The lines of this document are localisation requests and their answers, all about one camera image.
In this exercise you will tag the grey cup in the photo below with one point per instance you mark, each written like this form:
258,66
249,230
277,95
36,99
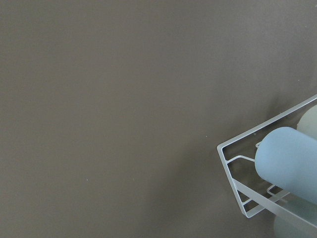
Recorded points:
301,222

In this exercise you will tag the light blue cup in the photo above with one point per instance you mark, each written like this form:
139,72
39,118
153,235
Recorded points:
287,158

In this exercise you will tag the cream white cup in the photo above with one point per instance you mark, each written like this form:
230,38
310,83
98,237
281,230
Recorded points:
308,123

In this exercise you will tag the white wire cup rack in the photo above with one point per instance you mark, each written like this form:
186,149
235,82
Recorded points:
253,194

